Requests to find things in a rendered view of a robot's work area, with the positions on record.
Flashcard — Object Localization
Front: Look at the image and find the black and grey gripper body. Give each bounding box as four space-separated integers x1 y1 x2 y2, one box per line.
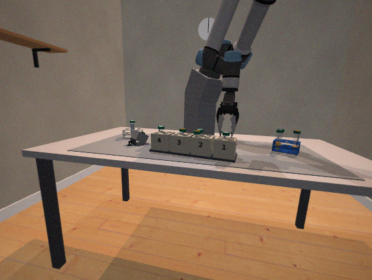
220 88 238 115

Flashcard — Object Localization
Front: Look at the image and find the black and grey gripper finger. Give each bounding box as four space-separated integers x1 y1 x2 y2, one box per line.
217 108 224 136
230 108 239 137

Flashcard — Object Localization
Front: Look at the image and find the beige tube rack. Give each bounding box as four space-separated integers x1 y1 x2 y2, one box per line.
122 128 143 139

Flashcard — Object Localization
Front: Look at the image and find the beige bucket adapter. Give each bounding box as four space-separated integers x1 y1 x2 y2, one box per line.
213 136 237 160
191 135 215 157
170 132 194 154
151 131 175 151

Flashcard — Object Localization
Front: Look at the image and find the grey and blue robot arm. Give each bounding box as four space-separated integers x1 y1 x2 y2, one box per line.
195 0 276 110

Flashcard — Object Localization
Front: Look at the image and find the blue tube rack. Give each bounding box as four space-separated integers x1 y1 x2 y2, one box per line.
272 139 300 155

